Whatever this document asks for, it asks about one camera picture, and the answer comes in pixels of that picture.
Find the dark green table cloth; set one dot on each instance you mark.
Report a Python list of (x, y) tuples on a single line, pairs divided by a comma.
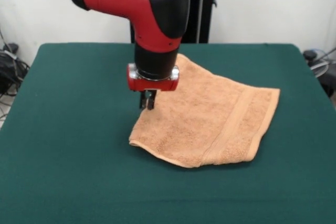
[(78, 182)]

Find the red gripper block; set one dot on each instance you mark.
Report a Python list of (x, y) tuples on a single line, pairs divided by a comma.
[(152, 85)]

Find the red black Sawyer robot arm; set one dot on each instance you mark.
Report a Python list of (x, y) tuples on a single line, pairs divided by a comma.
[(131, 1)]

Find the tan terry towel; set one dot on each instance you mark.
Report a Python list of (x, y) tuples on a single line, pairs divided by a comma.
[(210, 124)]

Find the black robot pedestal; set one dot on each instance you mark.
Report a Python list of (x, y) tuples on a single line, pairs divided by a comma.
[(202, 9)]

